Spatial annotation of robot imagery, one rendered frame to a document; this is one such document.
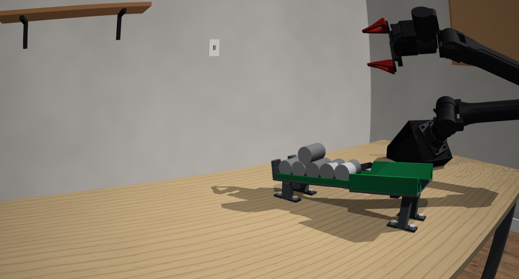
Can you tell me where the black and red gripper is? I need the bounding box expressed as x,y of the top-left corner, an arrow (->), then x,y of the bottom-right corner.
362,18 -> 403,74

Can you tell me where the white cylinder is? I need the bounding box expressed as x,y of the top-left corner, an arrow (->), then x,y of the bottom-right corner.
334,159 -> 361,180
305,158 -> 331,178
320,159 -> 345,179
279,156 -> 299,175
292,161 -> 307,176

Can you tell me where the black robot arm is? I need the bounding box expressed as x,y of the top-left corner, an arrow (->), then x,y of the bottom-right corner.
392,6 -> 519,157

